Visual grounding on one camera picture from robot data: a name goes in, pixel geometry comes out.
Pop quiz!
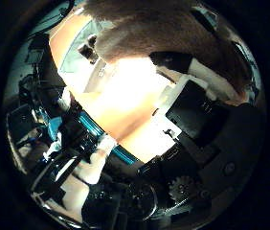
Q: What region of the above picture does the blue plastic bin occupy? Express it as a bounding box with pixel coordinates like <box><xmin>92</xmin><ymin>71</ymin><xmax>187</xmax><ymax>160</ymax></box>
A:
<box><xmin>47</xmin><ymin>116</ymin><xmax>64</xmax><ymax>143</ymax></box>

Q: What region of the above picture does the grey fabric container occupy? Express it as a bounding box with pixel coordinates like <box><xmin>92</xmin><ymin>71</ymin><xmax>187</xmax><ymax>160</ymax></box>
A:
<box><xmin>57</xmin><ymin>18</ymin><xmax>110</xmax><ymax>94</ymax></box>

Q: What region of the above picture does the brown and white plush toy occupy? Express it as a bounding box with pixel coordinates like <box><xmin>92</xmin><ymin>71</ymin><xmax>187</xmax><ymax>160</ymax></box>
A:
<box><xmin>81</xmin><ymin>0</ymin><xmax>254</xmax><ymax>104</ymax></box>

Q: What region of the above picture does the blue tube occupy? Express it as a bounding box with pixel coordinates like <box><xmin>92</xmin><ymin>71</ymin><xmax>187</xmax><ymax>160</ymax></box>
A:
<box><xmin>77</xmin><ymin>111</ymin><xmax>141</xmax><ymax>166</ymax></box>

